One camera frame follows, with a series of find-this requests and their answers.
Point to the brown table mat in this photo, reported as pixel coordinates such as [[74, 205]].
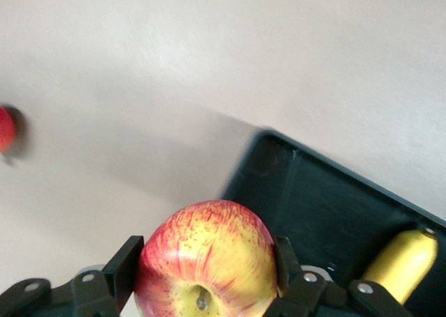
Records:
[[209, 52]]

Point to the black plastic box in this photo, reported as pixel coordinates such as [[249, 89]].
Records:
[[331, 198]]

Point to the red yellow apple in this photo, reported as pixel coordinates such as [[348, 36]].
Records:
[[205, 257]]

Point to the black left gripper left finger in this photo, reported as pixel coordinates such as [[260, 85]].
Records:
[[122, 271]]

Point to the red pomegranate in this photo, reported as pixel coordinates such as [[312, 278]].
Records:
[[5, 129]]

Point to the yellow banana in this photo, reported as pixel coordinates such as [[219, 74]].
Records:
[[404, 257]]

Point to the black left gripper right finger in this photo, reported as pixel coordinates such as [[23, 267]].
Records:
[[306, 289]]

